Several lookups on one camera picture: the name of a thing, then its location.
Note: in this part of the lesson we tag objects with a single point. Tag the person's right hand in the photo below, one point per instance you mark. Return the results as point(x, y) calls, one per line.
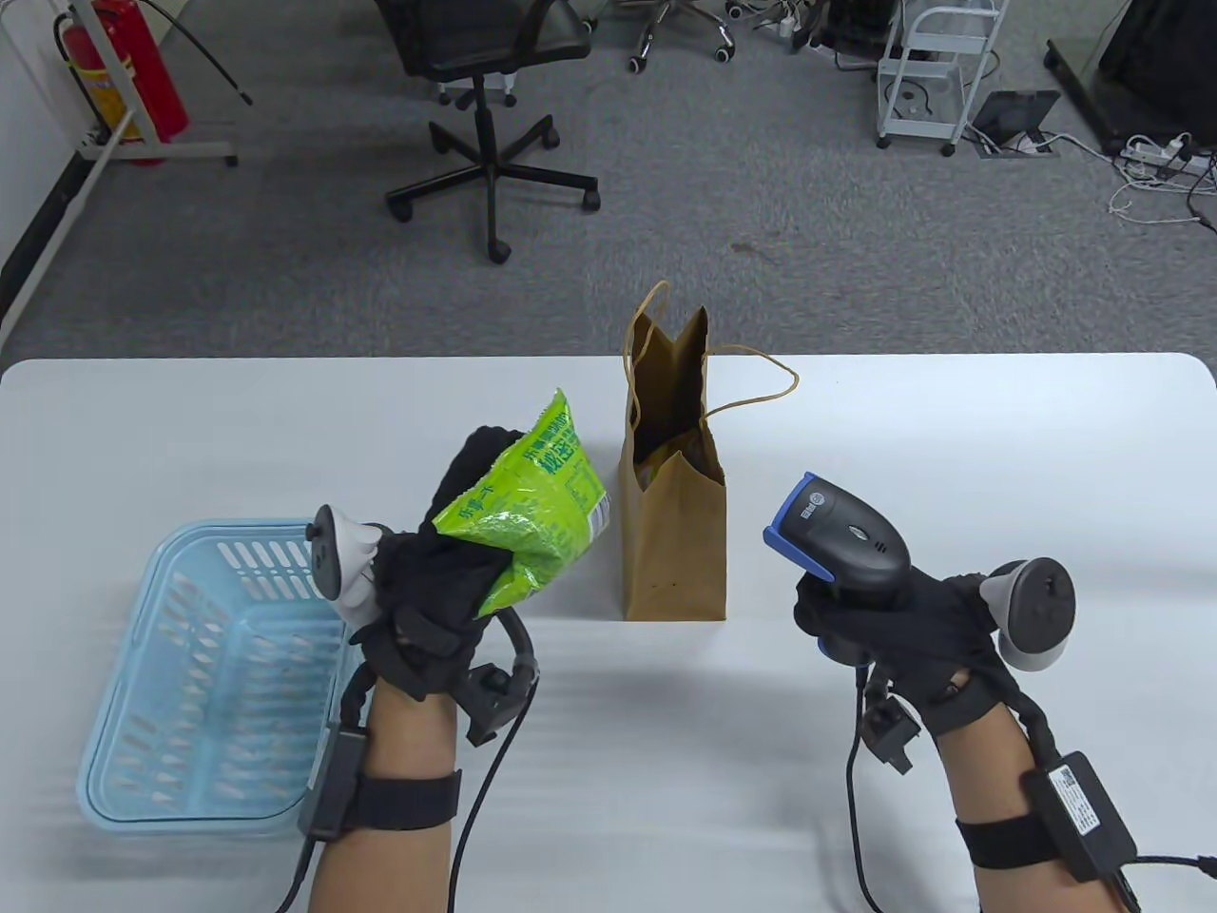
point(936, 637)

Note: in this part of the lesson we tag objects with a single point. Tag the person's left hand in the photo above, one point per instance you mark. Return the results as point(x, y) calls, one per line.
point(423, 599)

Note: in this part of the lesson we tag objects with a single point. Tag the black blue barcode scanner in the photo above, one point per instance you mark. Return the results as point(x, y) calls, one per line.
point(846, 537)

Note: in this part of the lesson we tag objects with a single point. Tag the green bag of chips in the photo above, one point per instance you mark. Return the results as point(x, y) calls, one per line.
point(532, 504)

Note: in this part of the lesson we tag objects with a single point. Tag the brown paper bag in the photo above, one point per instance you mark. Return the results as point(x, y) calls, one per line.
point(670, 552)

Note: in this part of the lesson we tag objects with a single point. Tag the person's right forearm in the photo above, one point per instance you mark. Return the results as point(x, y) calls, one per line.
point(989, 770)

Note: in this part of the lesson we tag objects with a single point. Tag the black white tracking controller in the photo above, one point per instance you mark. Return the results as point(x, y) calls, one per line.
point(347, 566)
point(1036, 609)

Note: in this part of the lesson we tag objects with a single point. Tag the black sensor box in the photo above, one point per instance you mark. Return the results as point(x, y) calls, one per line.
point(333, 785)
point(1084, 818)

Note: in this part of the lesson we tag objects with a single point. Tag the light blue plastic basket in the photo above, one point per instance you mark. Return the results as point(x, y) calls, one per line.
point(124, 751)

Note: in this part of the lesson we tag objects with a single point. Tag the white whiteboard stand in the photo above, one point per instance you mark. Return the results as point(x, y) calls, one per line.
point(171, 150)

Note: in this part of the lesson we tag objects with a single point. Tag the white power strip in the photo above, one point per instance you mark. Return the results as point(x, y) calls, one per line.
point(1165, 157)

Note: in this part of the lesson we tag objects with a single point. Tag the black office chair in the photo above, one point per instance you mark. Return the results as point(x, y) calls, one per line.
point(485, 38)

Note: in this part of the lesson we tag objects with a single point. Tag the white rolling cart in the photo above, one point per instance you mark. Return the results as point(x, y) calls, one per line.
point(936, 67)

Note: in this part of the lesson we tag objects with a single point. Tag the red fire extinguisher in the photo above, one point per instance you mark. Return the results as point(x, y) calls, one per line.
point(143, 76)

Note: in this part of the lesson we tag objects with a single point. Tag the black equipment stand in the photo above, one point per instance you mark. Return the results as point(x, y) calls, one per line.
point(1150, 57)

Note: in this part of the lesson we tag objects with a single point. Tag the chrome swivel chair base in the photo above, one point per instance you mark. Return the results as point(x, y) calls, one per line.
point(680, 24)

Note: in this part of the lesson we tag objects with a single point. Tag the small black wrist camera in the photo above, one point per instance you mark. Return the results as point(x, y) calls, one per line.
point(892, 737)
point(490, 699)

